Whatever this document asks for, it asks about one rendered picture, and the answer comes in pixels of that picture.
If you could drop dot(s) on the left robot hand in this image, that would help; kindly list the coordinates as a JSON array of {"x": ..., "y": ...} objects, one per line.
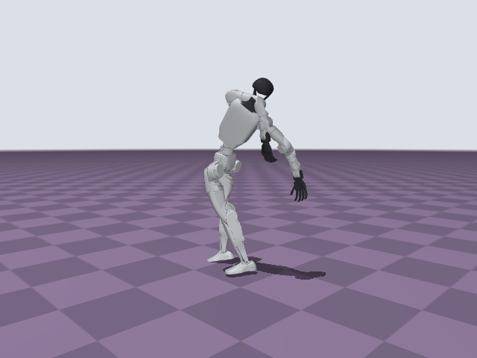
[{"x": 266, "y": 149}]

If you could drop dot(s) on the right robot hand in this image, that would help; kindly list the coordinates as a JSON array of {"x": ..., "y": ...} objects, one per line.
[{"x": 299, "y": 186}]

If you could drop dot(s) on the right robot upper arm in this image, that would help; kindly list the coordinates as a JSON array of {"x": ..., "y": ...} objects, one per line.
[{"x": 275, "y": 134}]

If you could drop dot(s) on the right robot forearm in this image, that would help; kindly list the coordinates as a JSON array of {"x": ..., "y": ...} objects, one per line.
[{"x": 293, "y": 162}]

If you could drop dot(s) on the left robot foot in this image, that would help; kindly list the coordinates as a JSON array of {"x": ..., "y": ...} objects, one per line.
[{"x": 239, "y": 268}]

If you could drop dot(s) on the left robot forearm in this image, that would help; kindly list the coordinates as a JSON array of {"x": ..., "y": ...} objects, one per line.
[{"x": 262, "y": 114}]

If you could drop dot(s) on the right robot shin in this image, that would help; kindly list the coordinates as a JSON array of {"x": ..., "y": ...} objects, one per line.
[{"x": 223, "y": 238}]

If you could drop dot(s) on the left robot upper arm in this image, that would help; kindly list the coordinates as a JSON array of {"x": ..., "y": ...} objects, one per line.
[{"x": 233, "y": 94}]

